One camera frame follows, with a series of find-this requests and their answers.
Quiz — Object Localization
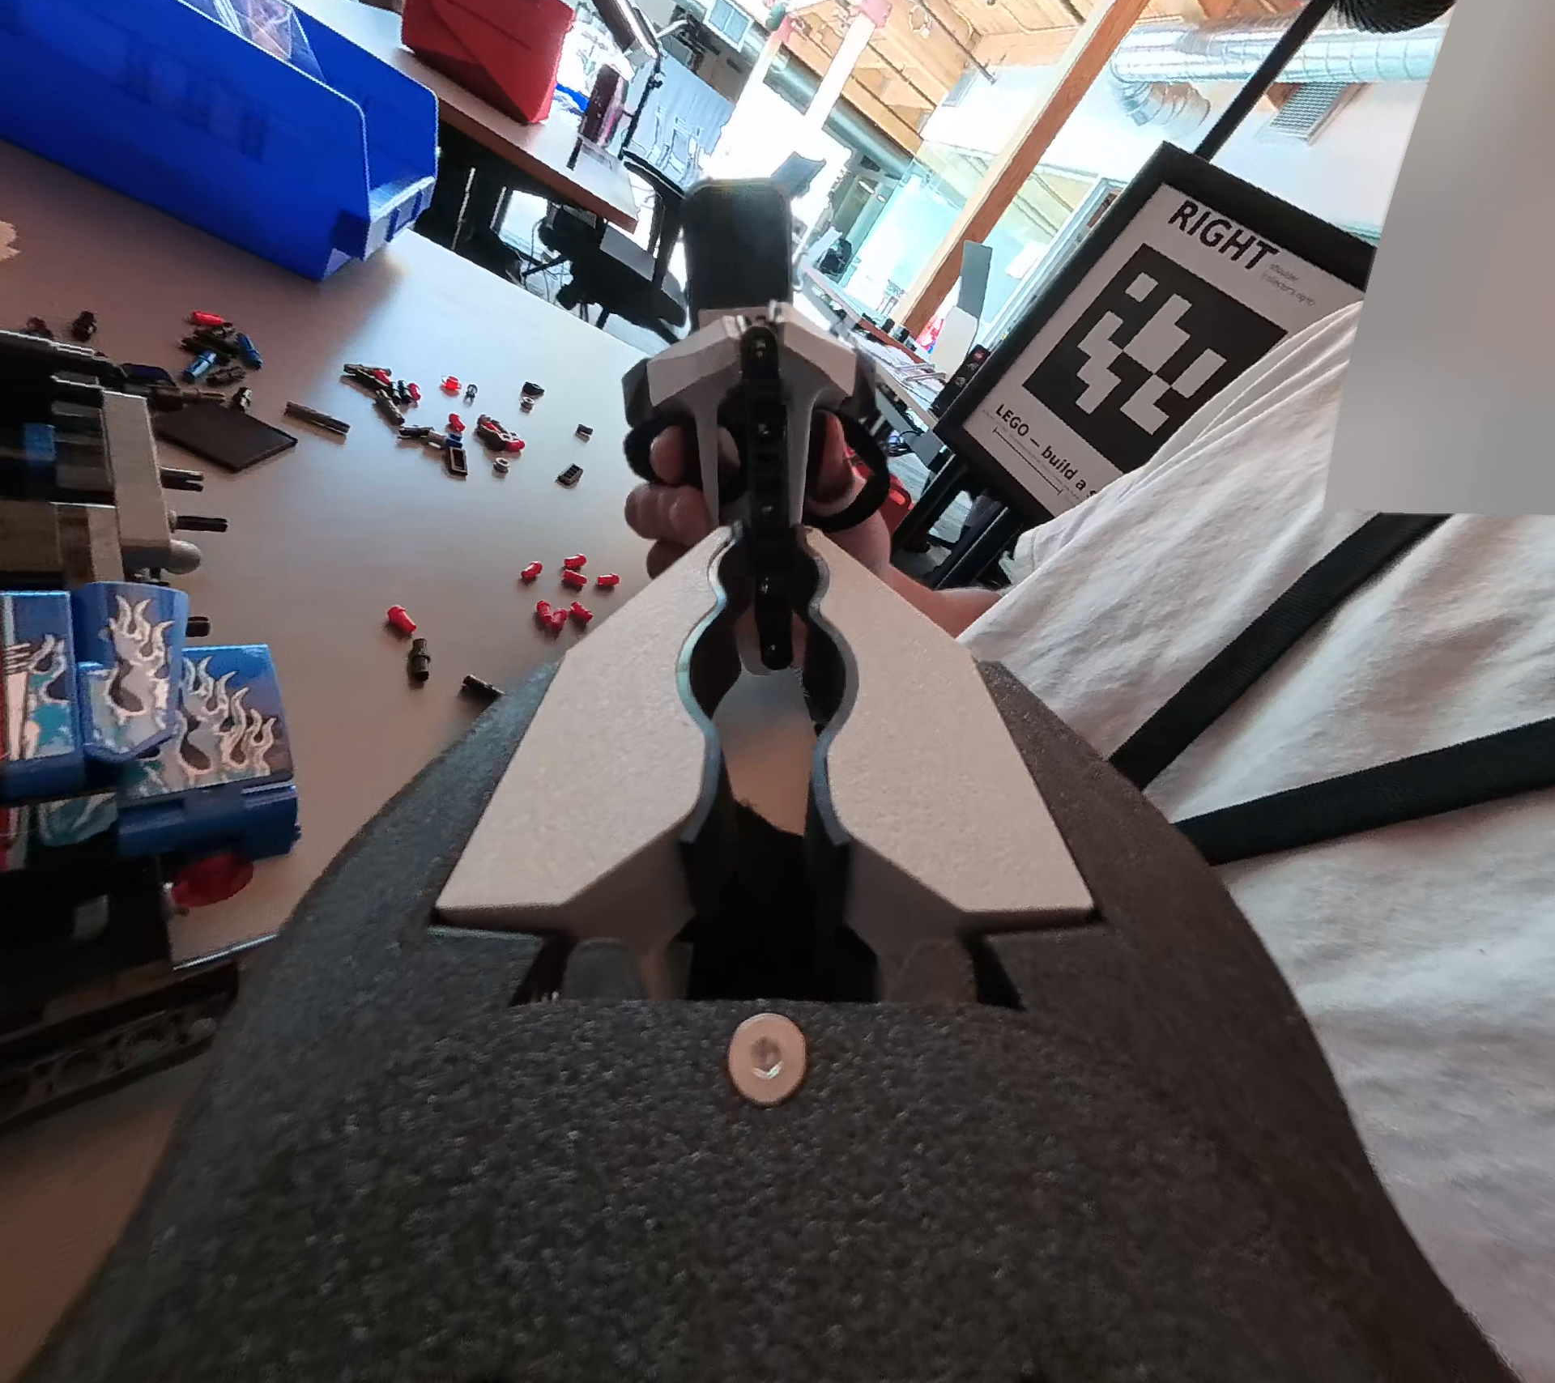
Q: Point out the black framed marker sign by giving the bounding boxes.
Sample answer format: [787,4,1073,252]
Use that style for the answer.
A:
[933,141,1379,562]

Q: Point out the red box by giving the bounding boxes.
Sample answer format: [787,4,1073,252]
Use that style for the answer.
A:
[397,0,577,130]

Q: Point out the long black lego beam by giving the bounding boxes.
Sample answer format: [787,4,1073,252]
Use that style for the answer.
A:
[733,323,802,675]

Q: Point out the silver ventilation duct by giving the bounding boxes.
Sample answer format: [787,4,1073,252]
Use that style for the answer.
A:
[1111,20,1449,130]

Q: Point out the black office chair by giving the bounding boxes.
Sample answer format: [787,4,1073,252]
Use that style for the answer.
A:
[537,150,690,342]

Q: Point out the flat black lego plate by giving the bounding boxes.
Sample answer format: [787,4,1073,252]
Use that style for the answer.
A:
[148,400,298,473]

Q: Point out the computer monitor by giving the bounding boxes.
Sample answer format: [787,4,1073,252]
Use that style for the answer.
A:
[577,0,663,65]

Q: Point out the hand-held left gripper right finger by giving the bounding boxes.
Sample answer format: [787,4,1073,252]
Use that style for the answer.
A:
[803,532,1096,1006]

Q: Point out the wooden desk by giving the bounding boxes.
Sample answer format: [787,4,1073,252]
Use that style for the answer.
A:
[258,0,645,235]

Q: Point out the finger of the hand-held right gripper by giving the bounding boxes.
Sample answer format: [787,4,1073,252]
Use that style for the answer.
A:
[645,317,751,532]
[767,307,866,532]

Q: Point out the person's right hand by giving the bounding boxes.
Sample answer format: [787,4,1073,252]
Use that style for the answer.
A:
[625,412,858,581]

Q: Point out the blue plastic storage bin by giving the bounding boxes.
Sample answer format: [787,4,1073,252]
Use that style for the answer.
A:
[0,0,443,283]

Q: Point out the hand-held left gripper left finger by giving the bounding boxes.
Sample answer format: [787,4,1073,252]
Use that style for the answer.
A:
[432,525,738,999]

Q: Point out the scattered small lego pieces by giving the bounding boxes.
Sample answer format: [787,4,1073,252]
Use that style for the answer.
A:
[0,311,625,702]

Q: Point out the black harness strap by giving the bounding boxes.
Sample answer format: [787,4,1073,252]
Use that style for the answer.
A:
[1174,715,1555,866]
[1111,511,1449,791]

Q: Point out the person's right forearm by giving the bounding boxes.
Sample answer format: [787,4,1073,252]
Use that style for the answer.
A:
[892,547,1021,634]

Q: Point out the blue and black lego truck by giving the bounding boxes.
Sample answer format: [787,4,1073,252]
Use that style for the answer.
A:
[0,325,302,1132]

